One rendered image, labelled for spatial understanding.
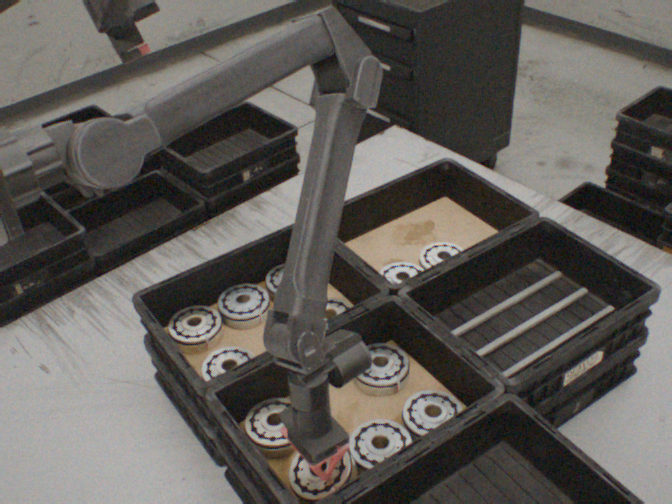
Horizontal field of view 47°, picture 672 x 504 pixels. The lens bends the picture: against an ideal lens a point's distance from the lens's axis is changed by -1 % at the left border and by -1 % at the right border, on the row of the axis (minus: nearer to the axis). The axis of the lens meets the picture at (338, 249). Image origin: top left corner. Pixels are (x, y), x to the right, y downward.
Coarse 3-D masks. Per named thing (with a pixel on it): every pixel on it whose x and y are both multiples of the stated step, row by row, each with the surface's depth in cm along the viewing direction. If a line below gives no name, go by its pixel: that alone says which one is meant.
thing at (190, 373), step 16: (256, 240) 158; (224, 256) 155; (192, 272) 151; (368, 272) 149; (144, 288) 148; (160, 288) 148; (384, 288) 145; (368, 304) 142; (144, 320) 143; (336, 320) 139; (160, 336) 137; (176, 352) 134; (192, 368) 131; (240, 368) 130; (192, 384) 130; (208, 384) 128
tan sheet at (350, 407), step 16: (416, 368) 142; (352, 384) 140; (416, 384) 139; (432, 384) 139; (336, 400) 137; (352, 400) 137; (368, 400) 137; (384, 400) 137; (400, 400) 136; (336, 416) 134; (352, 416) 134; (368, 416) 134; (384, 416) 134; (400, 416) 134; (352, 432) 131; (272, 464) 127; (288, 464) 127; (288, 480) 124
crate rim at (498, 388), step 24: (360, 312) 140; (408, 312) 140; (432, 336) 135; (264, 360) 132; (216, 384) 128; (216, 408) 124; (480, 408) 122; (240, 432) 120; (432, 432) 118; (264, 480) 115; (360, 480) 112
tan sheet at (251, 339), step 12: (264, 288) 162; (348, 300) 158; (264, 324) 153; (228, 336) 151; (240, 336) 151; (252, 336) 151; (216, 348) 148; (252, 348) 148; (264, 348) 148; (192, 360) 146; (204, 360) 146
